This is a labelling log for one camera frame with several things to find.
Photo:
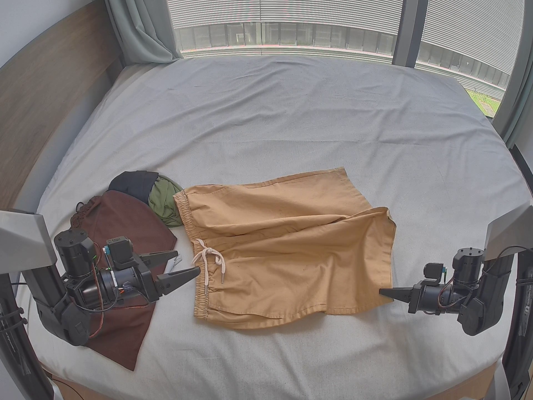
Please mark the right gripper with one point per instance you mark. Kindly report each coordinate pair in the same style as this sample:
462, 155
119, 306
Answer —
424, 298

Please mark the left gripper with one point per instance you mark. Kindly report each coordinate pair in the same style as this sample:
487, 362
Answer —
125, 283

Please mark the tan shorts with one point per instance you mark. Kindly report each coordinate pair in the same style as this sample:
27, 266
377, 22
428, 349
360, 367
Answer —
291, 244

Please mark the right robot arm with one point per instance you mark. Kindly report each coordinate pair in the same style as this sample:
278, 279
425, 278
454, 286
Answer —
487, 298

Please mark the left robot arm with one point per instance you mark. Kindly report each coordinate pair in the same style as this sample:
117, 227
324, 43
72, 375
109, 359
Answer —
25, 240

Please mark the white garment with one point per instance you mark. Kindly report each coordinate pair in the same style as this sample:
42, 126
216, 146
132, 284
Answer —
177, 261

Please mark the brown garment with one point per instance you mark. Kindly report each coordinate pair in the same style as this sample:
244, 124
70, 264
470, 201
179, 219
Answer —
125, 223

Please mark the green garment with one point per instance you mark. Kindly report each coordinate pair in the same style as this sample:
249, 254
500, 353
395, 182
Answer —
162, 202

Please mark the black garment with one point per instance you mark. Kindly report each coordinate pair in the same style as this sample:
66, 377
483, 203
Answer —
129, 183

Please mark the grey-green curtain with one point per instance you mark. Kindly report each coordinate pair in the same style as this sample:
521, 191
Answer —
137, 27

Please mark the window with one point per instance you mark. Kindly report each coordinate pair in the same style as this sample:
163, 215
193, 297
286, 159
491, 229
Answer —
291, 6

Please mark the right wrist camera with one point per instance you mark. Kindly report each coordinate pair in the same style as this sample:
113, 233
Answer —
433, 271

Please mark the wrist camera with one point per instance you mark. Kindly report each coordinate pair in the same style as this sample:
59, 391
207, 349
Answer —
433, 271
120, 248

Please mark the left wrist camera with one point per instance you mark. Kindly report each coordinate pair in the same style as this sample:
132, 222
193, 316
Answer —
120, 248

